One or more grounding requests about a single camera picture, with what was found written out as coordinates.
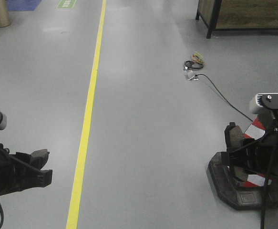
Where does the red white traffic cone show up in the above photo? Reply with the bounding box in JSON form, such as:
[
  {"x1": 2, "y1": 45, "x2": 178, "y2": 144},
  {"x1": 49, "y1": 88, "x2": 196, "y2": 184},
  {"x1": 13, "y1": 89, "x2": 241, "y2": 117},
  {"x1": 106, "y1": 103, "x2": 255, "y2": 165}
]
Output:
[{"x1": 208, "y1": 118, "x2": 266, "y2": 210}]

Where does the brake pad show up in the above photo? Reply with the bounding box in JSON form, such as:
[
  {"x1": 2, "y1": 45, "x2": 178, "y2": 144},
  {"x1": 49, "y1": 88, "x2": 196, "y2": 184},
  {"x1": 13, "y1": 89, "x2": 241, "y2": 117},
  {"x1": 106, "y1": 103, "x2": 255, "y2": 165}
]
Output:
[
  {"x1": 224, "y1": 122, "x2": 249, "y2": 187},
  {"x1": 30, "y1": 149, "x2": 50, "y2": 170}
]

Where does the black floor cable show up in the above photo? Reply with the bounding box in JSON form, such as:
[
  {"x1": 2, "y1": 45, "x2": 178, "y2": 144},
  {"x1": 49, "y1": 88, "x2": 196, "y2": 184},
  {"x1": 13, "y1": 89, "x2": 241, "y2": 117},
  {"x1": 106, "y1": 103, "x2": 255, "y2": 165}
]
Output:
[{"x1": 193, "y1": 73, "x2": 254, "y2": 122}]

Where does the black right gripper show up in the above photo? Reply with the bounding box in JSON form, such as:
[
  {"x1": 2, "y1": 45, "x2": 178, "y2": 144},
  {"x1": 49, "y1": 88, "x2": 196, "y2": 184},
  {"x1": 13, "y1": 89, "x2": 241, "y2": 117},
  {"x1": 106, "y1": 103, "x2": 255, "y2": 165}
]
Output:
[{"x1": 221, "y1": 127, "x2": 278, "y2": 176}]

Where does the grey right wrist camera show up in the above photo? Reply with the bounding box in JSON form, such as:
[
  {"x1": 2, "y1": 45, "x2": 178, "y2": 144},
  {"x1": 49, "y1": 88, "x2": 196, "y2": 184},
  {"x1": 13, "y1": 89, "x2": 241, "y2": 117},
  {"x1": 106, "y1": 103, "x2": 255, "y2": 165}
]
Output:
[{"x1": 249, "y1": 93, "x2": 278, "y2": 115}]

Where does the wooden cabinet black frame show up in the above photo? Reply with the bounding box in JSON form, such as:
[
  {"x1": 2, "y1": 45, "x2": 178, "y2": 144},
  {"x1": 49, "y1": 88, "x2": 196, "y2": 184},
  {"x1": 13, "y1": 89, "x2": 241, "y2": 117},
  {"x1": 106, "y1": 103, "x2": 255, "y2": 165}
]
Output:
[{"x1": 196, "y1": 0, "x2": 278, "y2": 39}]

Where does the coiled colourful cable bundle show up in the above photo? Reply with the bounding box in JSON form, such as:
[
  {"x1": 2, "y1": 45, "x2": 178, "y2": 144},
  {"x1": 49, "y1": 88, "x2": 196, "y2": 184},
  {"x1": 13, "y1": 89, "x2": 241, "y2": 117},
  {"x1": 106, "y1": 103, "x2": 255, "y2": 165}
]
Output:
[{"x1": 183, "y1": 52, "x2": 206, "y2": 71}]

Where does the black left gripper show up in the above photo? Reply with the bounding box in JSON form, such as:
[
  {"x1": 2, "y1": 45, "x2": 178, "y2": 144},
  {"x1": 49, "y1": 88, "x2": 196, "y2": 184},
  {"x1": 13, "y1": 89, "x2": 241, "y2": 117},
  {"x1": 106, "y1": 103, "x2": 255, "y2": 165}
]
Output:
[{"x1": 0, "y1": 143, "x2": 52, "y2": 196}]

